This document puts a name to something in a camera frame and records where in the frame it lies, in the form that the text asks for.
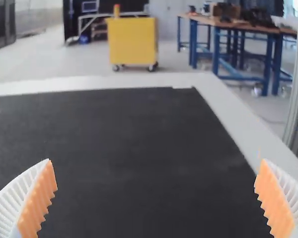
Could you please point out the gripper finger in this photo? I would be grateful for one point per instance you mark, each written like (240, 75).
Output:
(20, 205)
(285, 205)

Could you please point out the black mat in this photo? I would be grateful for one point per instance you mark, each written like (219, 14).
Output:
(139, 153)

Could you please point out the yellow wheeled cart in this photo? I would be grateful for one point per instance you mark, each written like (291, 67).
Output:
(132, 42)

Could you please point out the blue workbench frame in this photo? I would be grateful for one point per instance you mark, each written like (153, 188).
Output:
(241, 44)

